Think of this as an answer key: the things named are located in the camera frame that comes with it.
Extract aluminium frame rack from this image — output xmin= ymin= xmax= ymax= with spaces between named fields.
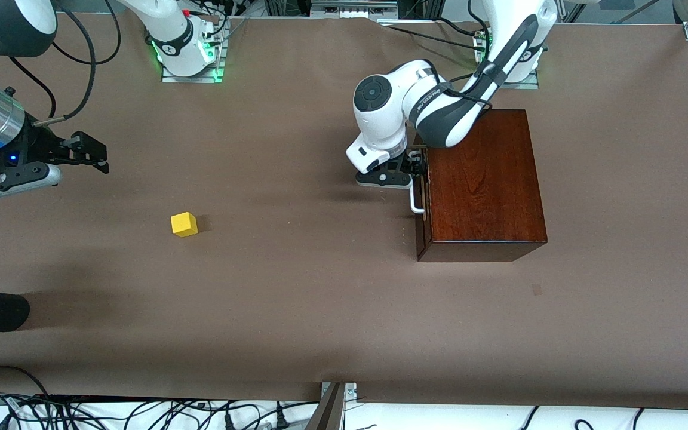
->
xmin=263 ymin=0 xmax=446 ymax=22

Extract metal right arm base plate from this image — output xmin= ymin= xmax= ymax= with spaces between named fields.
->
xmin=161 ymin=36 xmax=226 ymax=84

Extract yellow wooden cube block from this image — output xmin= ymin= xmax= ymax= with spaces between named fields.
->
xmin=170 ymin=212 xmax=198 ymax=238

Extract wooden drawer with white handle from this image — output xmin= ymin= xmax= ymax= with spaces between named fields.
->
xmin=409 ymin=134 xmax=434 ymax=239

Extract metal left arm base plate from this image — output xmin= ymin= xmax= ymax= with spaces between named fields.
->
xmin=477 ymin=67 xmax=540 ymax=90

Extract brown table cover sheet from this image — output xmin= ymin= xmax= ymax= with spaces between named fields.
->
xmin=0 ymin=12 xmax=688 ymax=410

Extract black base cable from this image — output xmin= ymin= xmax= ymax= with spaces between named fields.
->
xmin=437 ymin=17 xmax=485 ymax=39
xmin=380 ymin=24 xmax=482 ymax=53

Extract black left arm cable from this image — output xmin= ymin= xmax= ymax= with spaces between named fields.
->
xmin=447 ymin=57 xmax=495 ymax=113

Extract black looped floor cable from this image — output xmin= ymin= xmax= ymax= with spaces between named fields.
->
xmin=0 ymin=365 xmax=51 ymax=400

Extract black cable with metal plug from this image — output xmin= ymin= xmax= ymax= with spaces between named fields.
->
xmin=32 ymin=0 xmax=97 ymax=126

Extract dark grey metal post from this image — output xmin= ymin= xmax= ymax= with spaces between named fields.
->
xmin=306 ymin=382 xmax=346 ymax=430

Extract silver corner bracket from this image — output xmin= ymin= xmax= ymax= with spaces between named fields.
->
xmin=320 ymin=382 xmax=358 ymax=400

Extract tangled black cable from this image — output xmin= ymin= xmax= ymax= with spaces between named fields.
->
xmin=0 ymin=391 xmax=321 ymax=430

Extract dark brown wooden box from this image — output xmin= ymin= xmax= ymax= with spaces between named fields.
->
xmin=414 ymin=109 xmax=548 ymax=262

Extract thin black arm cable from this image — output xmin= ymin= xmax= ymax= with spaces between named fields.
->
xmin=11 ymin=0 xmax=122 ymax=119

